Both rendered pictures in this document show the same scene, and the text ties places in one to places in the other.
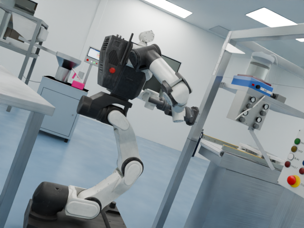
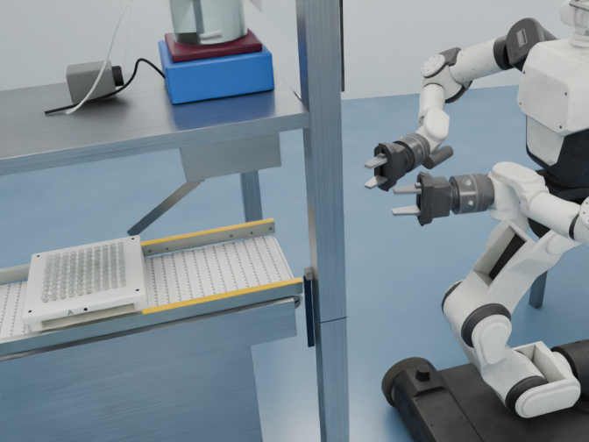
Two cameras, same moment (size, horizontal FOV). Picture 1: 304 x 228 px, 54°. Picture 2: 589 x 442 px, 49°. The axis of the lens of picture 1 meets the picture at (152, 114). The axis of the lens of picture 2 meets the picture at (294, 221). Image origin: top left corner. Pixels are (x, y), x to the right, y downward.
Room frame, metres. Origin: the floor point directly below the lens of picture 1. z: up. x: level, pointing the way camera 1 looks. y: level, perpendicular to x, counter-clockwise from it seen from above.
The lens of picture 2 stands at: (3.33, -0.22, 1.74)
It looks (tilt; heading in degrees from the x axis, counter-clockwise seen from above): 30 degrees down; 190
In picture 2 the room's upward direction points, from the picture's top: 4 degrees counter-clockwise
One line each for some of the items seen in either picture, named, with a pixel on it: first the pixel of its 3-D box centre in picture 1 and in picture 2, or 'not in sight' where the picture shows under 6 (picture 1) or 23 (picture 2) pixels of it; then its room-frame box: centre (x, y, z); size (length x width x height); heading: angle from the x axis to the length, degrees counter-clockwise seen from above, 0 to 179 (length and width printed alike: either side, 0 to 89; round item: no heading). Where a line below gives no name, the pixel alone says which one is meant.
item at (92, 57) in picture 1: (89, 68); not in sight; (4.43, 1.11, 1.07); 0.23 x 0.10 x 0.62; 102
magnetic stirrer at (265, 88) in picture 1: (252, 85); (213, 60); (2.09, -0.58, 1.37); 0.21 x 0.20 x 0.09; 22
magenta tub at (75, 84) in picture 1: (78, 85); not in sight; (4.08, 1.09, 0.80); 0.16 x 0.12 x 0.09; 102
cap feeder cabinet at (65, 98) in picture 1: (58, 108); not in sight; (4.24, 1.28, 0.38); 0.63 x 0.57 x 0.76; 102
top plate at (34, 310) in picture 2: (261, 152); (86, 275); (2.25, -0.88, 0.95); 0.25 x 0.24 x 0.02; 23
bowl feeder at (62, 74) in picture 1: (69, 70); not in sight; (4.28, 1.34, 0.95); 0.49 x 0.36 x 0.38; 102
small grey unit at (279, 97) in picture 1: (277, 98); (96, 81); (2.16, -0.80, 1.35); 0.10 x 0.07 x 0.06; 112
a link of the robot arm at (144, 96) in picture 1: (149, 97); (517, 189); (2.00, 0.05, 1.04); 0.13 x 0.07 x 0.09; 37
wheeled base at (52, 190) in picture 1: (81, 216); (518, 402); (1.81, 0.18, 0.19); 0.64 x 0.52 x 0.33; 113
